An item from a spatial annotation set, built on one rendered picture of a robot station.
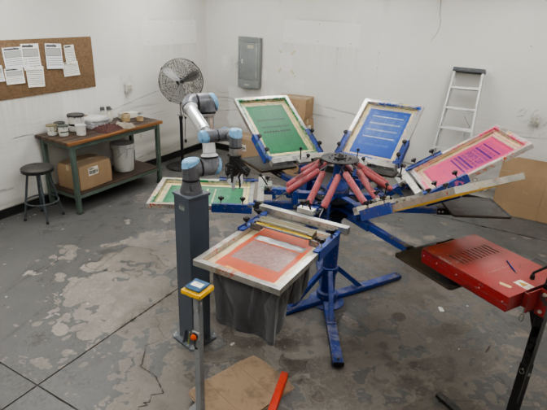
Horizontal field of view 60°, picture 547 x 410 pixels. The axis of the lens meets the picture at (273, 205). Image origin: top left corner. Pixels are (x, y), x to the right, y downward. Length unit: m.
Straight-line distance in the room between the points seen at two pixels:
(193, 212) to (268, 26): 4.92
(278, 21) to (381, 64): 1.71
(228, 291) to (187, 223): 0.60
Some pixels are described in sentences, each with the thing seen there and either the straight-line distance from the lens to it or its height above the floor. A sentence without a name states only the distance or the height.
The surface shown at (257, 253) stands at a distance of 2.98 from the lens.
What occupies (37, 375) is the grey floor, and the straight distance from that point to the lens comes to 3.79.
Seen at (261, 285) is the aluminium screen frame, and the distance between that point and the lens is 2.62.
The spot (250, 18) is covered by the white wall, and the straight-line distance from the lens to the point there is 7.88.
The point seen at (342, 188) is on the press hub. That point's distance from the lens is 3.77.
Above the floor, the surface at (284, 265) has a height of 0.96.
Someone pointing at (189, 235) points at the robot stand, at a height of 0.93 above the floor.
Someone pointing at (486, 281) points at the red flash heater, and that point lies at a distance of 2.73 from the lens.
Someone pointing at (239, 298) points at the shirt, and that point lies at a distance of 2.89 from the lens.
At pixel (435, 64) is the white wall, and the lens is 6.81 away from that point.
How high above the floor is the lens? 2.38
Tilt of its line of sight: 23 degrees down
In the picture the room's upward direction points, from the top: 3 degrees clockwise
